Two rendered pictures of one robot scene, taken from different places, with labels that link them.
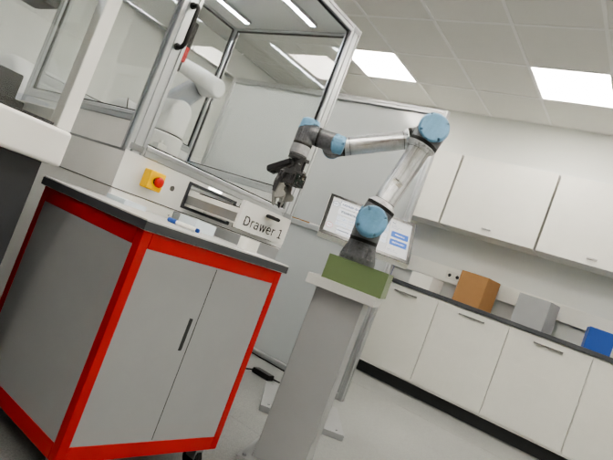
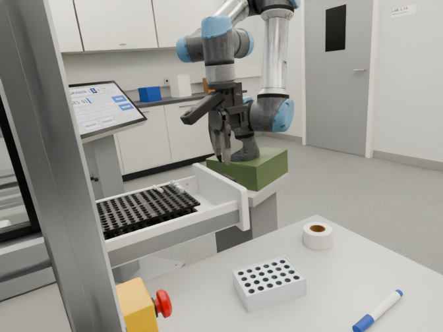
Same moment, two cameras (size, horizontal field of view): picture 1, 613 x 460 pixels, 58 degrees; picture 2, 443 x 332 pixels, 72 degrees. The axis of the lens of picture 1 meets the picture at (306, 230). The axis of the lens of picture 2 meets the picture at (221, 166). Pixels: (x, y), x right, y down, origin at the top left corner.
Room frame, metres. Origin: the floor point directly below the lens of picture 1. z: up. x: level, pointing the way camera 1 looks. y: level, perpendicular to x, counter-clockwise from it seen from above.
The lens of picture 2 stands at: (1.79, 0.87, 1.19)
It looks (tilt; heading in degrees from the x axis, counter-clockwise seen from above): 17 degrees down; 296
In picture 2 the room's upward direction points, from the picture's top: 5 degrees counter-clockwise
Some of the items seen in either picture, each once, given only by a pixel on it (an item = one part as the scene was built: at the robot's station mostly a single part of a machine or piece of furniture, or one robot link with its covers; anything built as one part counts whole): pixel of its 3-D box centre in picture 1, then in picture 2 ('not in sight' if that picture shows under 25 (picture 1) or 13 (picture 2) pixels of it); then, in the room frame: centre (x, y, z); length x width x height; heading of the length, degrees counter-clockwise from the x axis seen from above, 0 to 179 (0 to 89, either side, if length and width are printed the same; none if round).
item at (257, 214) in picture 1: (263, 223); (217, 192); (2.15, 0.17, 0.87); 0.29 x 0.02 x 0.11; 142
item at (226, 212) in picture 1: (227, 213); (144, 217); (2.28, 0.33, 0.86); 0.40 x 0.26 x 0.06; 52
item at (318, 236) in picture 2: (248, 245); (317, 235); (1.88, 0.17, 0.78); 0.07 x 0.07 x 0.04
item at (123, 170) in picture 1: (152, 184); not in sight; (2.67, 0.78, 0.87); 1.02 x 0.95 x 0.14; 142
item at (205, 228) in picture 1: (196, 224); (267, 282); (1.95, 0.37, 0.78); 0.12 x 0.08 x 0.04; 41
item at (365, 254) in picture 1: (359, 250); (240, 143); (2.23, -0.23, 0.91); 0.15 x 0.15 x 0.10
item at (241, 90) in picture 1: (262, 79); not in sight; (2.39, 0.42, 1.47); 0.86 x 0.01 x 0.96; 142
